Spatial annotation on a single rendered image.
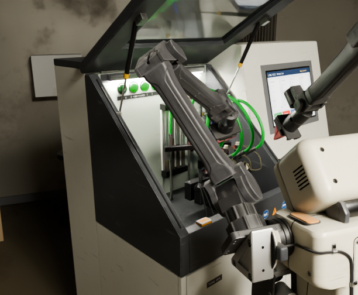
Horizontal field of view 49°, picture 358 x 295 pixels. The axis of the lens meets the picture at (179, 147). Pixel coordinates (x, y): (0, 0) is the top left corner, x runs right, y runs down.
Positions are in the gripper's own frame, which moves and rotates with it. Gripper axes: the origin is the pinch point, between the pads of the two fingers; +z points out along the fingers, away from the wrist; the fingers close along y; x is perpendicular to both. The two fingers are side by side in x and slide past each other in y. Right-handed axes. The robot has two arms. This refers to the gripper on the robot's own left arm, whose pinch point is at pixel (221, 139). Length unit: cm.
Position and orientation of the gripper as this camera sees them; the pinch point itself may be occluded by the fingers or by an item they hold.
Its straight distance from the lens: 152.0
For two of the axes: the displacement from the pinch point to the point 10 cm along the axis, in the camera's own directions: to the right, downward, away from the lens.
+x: 3.7, 8.4, -4.1
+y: -9.3, 3.1, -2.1
